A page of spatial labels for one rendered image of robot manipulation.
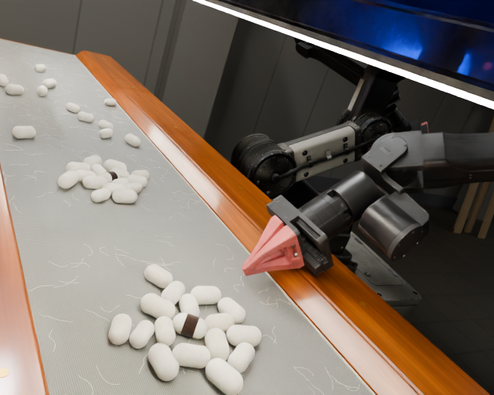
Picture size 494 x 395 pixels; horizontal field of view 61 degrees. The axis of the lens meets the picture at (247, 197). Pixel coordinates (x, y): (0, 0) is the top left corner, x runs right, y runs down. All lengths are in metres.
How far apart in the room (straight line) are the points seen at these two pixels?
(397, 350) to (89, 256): 0.37
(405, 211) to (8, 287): 0.43
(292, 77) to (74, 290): 2.59
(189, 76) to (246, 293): 2.00
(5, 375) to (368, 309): 0.40
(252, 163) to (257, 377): 0.61
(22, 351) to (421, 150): 0.48
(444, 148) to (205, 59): 1.98
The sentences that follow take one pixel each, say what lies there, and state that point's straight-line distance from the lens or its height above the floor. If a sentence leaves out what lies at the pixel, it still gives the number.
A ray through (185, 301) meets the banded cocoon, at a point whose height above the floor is 0.76.
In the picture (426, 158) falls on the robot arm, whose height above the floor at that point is 0.95.
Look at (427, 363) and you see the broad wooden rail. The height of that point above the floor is 0.76.
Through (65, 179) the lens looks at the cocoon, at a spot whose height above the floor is 0.76.
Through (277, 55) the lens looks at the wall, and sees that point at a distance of 2.85.
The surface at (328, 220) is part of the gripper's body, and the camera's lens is 0.54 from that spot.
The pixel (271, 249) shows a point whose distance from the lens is 0.52.
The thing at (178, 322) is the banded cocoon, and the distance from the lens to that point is 0.44.
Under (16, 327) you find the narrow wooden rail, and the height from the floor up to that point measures 0.76.
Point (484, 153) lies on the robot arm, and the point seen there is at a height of 0.98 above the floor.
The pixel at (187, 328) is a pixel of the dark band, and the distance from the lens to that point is 0.43.
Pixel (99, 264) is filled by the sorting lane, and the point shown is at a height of 0.74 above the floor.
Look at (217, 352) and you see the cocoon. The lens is 0.42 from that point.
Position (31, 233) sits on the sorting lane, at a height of 0.74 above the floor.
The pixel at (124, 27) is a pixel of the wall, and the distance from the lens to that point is 2.53.
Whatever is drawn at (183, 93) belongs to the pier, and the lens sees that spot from 2.46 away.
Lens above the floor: 1.04
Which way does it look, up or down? 22 degrees down
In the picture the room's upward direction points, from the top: 20 degrees clockwise
